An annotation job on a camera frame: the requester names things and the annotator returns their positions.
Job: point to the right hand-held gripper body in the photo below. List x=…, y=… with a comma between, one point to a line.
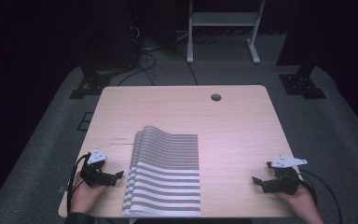
x=284, y=179

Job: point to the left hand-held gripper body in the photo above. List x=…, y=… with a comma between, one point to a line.
x=95, y=174

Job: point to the striped woven placemat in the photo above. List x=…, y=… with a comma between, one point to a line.
x=171, y=168

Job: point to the person's left hand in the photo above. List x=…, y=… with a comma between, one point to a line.
x=85, y=197

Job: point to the person's right hand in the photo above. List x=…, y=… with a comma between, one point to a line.
x=301, y=203

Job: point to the pile of striped placemats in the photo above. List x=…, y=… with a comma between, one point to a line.
x=130, y=182

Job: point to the floor outlet plate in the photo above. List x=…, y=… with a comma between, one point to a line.
x=85, y=121

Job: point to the black stand base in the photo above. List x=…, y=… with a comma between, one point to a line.
x=303, y=85
x=90, y=85

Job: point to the white metal stand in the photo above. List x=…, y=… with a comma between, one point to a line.
x=227, y=18

